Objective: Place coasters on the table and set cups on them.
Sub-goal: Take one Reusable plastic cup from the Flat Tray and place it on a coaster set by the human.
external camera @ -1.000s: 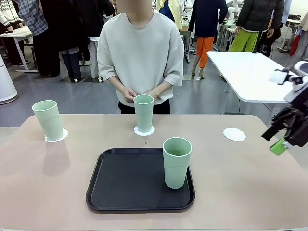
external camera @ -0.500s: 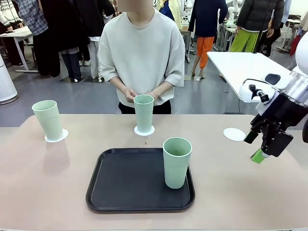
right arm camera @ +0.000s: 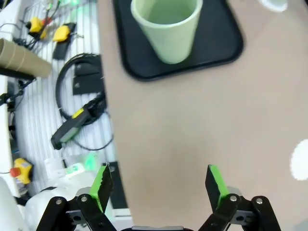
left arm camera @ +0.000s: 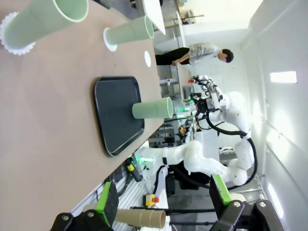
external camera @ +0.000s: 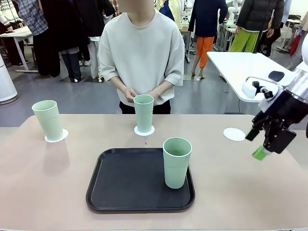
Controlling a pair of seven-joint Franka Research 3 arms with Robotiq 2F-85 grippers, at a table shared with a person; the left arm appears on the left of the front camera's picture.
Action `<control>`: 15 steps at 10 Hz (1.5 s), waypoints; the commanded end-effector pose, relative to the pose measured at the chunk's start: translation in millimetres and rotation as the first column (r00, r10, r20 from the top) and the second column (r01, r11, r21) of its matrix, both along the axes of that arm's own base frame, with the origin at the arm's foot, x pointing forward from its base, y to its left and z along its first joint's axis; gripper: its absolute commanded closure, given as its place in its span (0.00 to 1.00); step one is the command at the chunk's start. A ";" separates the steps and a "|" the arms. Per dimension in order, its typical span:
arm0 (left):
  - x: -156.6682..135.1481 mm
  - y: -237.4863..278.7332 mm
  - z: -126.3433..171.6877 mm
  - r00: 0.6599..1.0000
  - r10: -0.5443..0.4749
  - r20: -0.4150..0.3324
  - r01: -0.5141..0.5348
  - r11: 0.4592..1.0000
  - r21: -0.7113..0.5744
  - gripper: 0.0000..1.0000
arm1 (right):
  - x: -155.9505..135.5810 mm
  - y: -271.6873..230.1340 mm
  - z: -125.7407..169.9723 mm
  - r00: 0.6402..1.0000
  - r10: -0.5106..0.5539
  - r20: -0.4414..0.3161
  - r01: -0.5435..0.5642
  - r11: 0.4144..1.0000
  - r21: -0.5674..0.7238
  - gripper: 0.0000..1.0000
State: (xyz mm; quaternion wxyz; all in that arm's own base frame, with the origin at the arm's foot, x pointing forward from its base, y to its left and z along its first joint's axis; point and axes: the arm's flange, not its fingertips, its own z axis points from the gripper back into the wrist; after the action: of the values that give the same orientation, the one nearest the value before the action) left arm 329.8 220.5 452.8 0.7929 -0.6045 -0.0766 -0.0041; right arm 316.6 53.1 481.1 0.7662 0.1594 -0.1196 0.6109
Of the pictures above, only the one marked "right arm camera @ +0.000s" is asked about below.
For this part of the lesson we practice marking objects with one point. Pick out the small yellow stop button box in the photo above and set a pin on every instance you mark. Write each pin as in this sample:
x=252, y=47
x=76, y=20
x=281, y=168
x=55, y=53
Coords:
x=61, y=33

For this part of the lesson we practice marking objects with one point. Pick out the black flat strip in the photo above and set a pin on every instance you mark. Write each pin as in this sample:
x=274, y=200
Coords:
x=61, y=50

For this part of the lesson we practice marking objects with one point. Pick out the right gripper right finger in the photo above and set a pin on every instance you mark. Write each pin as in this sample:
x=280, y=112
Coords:
x=221, y=209

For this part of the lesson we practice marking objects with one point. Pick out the black plastic serving tray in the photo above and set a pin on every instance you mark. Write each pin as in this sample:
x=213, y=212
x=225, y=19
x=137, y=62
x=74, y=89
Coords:
x=216, y=48

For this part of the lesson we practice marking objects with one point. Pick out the pale green plastic cup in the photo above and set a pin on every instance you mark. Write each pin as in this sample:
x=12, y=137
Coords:
x=279, y=1
x=168, y=43

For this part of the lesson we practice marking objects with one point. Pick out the black table edge bracket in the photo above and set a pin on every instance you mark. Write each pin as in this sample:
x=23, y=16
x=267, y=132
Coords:
x=119, y=192

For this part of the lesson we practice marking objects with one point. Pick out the black metal bracket plate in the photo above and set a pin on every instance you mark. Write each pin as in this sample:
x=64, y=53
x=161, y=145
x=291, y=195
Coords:
x=87, y=84
x=86, y=68

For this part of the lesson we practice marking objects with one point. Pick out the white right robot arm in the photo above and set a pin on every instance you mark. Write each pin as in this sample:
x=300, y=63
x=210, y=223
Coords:
x=36, y=209

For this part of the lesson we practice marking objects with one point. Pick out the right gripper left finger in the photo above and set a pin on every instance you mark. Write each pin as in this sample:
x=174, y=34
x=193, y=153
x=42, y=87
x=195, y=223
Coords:
x=96, y=209

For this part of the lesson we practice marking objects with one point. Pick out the ribbed aluminium base plate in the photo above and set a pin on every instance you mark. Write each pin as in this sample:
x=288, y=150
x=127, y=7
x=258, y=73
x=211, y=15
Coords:
x=36, y=115

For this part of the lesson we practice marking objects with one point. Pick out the brown cardboard tube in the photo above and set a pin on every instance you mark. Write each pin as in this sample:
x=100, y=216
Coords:
x=24, y=59

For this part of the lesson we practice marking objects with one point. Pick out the black rod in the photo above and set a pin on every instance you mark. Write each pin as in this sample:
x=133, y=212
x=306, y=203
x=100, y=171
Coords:
x=16, y=73

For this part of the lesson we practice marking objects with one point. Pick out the white board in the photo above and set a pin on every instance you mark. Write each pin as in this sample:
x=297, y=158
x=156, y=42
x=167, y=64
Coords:
x=4, y=144

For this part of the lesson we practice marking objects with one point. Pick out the grey handheld enabling device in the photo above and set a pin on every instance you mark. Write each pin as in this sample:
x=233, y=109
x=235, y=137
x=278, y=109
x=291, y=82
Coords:
x=69, y=128

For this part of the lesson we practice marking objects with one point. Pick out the yellow box with red button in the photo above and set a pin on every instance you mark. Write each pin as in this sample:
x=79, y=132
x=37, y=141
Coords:
x=22, y=166

